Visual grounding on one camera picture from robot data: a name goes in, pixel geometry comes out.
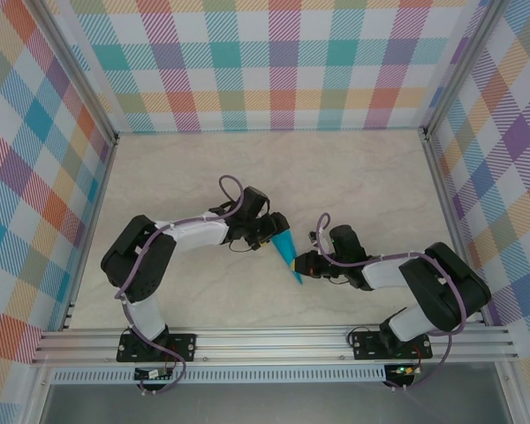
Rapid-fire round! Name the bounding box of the blue square paper sheet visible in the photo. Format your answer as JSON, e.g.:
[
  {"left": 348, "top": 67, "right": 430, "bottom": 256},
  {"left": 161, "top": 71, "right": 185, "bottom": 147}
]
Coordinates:
[{"left": 271, "top": 228, "right": 305, "bottom": 286}]

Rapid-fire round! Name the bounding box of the small black circuit board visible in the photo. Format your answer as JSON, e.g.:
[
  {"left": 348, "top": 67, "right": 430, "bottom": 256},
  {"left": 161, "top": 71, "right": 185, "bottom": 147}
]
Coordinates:
[{"left": 133, "top": 367, "right": 174, "bottom": 382}]

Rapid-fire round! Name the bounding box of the aluminium mounting rail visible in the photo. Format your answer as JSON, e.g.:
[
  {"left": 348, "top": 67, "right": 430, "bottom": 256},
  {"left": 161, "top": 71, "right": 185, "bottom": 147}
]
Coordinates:
[{"left": 30, "top": 325, "right": 520, "bottom": 366}]

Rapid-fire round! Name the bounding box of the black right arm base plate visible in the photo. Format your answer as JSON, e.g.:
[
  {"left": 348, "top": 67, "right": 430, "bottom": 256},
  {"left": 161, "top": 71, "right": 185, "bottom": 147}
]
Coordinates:
[{"left": 351, "top": 330, "right": 434, "bottom": 361}]

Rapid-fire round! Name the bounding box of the slotted grey cable duct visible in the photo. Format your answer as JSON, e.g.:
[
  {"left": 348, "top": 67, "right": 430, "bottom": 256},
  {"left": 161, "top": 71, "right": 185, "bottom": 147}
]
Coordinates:
[{"left": 50, "top": 367, "right": 389, "bottom": 385}]

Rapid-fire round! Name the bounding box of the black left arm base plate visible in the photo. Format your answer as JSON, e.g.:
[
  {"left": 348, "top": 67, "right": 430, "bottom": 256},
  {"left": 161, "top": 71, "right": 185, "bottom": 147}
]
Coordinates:
[{"left": 117, "top": 333, "right": 198, "bottom": 362}]

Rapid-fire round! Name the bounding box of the aluminium side frame rail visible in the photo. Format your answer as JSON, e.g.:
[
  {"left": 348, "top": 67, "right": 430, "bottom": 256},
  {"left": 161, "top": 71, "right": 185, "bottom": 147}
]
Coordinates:
[
  {"left": 421, "top": 132, "right": 491, "bottom": 330},
  {"left": 59, "top": 137, "right": 118, "bottom": 332}
]

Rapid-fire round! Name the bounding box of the aluminium upright frame post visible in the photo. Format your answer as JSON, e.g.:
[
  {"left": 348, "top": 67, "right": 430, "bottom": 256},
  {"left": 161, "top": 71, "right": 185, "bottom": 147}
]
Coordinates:
[
  {"left": 421, "top": 0, "right": 507, "bottom": 140},
  {"left": 24, "top": 0, "right": 119, "bottom": 146}
]

